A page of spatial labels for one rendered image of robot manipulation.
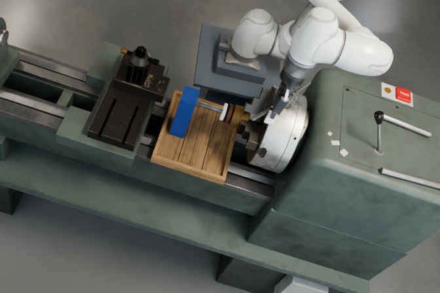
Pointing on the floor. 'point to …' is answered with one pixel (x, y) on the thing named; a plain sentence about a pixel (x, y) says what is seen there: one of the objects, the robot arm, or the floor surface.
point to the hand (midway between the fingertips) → (272, 115)
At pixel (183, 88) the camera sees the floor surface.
